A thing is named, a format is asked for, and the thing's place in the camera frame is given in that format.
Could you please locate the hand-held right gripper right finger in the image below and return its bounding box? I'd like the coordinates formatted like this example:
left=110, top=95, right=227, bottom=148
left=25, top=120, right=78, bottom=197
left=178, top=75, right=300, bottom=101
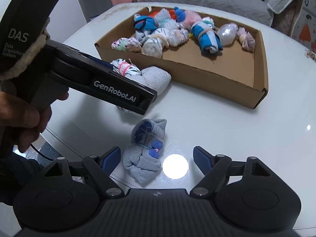
left=189, top=146, right=272, bottom=198

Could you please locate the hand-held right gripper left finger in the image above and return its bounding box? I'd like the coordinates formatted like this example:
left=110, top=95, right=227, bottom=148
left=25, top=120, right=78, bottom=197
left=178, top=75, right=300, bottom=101
left=42, top=146, right=124, bottom=198

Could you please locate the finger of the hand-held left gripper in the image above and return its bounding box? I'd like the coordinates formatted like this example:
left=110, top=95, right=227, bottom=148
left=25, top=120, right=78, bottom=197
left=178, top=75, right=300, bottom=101
left=50, top=40, right=114, bottom=72

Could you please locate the green print cloth bundle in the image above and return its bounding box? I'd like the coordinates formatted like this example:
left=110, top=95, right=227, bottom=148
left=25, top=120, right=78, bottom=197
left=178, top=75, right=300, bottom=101
left=110, top=58, right=142, bottom=78

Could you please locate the purple print cloth bundle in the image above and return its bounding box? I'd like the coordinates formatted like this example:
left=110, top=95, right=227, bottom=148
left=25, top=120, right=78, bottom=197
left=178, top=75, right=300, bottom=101
left=111, top=37, right=142, bottom=53

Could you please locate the grey sock bundle purple band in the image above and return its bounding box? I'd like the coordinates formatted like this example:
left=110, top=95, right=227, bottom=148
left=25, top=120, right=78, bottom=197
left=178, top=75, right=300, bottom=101
left=123, top=118, right=168, bottom=185

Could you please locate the grey white towel bundle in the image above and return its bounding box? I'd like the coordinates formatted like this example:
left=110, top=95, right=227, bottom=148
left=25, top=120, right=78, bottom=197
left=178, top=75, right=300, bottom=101
left=116, top=66, right=172, bottom=115

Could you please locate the shallow cardboard box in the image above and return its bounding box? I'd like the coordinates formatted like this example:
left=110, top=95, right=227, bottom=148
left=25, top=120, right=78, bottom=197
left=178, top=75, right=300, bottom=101
left=94, top=5, right=269, bottom=109

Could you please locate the small white printed cloth bundle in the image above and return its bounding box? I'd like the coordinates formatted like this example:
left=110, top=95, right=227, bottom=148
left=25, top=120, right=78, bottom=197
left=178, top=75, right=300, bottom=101
left=201, top=16, right=215, bottom=27

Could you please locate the person's left hand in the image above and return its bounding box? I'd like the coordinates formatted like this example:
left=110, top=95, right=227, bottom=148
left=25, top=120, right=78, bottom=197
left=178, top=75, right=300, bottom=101
left=0, top=90, right=70, bottom=153

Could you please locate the white cloth roll beige band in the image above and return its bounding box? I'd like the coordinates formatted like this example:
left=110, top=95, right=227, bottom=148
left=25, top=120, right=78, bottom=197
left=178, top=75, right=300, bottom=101
left=141, top=35, right=169, bottom=59

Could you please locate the grey blue sock bundle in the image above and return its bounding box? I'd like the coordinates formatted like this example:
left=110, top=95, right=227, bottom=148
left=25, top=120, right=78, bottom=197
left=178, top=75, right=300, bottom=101
left=133, top=13, right=156, bottom=43

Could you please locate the bubble wrap bundle green band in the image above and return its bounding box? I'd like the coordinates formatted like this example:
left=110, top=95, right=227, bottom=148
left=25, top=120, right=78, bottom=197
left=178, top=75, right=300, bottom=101
left=148, top=27, right=171, bottom=41

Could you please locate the light blue cloth bundle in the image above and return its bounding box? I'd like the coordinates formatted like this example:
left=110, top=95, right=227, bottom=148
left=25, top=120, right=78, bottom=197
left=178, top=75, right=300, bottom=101
left=154, top=8, right=173, bottom=27

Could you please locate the cream ruffled cloth bundle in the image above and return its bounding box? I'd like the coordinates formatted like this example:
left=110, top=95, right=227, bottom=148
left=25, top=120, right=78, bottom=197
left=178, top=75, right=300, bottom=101
left=168, top=28, right=189, bottom=47

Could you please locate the blue knit sock bundle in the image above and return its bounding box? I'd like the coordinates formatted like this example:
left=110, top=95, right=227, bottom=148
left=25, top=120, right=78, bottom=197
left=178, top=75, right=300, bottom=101
left=173, top=6, right=186, bottom=23

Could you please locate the person's dark clothing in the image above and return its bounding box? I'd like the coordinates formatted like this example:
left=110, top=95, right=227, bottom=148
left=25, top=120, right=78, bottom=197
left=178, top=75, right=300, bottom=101
left=0, top=150, right=42, bottom=203

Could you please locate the pink fluffy bundle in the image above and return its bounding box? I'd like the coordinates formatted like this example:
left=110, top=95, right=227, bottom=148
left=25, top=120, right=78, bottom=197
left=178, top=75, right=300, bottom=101
left=184, top=10, right=203, bottom=29

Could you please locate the blue white sock bundle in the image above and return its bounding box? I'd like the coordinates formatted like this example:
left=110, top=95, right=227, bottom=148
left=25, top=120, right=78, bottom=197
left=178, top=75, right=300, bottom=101
left=191, top=21, right=224, bottom=55

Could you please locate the clear plastic bundle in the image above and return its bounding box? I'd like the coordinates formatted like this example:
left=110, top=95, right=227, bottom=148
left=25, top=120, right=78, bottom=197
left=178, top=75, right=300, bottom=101
left=217, top=23, right=239, bottom=47

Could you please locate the lilac cloth bundle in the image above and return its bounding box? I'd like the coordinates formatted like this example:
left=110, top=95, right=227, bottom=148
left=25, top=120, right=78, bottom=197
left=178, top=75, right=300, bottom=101
left=236, top=27, right=255, bottom=53

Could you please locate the grey quilted sofa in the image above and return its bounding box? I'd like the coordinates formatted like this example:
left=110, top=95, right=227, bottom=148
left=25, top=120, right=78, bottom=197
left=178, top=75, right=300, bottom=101
left=133, top=0, right=304, bottom=27

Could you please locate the beige fuzzy strap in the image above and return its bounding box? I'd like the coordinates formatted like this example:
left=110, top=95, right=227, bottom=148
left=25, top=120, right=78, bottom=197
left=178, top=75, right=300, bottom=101
left=0, top=28, right=47, bottom=81

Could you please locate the wall poster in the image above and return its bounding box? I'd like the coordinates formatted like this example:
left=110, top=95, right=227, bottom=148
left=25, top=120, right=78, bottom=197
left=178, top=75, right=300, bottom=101
left=292, top=0, right=316, bottom=55

